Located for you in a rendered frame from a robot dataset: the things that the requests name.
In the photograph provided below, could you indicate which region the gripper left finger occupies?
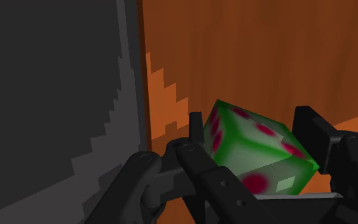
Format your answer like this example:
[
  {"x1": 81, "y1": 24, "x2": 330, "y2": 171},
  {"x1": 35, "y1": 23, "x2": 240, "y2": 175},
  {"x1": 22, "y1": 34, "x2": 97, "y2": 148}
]
[{"x1": 85, "y1": 111, "x2": 279, "y2": 224}]

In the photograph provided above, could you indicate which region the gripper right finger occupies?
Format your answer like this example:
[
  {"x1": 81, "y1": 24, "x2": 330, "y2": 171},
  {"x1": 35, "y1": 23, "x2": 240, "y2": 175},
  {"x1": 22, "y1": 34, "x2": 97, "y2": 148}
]
[{"x1": 291, "y1": 106, "x2": 358, "y2": 224}]

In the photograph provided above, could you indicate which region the green die with red dots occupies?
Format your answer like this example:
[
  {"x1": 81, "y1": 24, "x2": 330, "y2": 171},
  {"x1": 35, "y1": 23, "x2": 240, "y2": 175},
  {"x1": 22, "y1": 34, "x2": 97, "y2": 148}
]
[{"x1": 202, "y1": 99, "x2": 320, "y2": 196}]

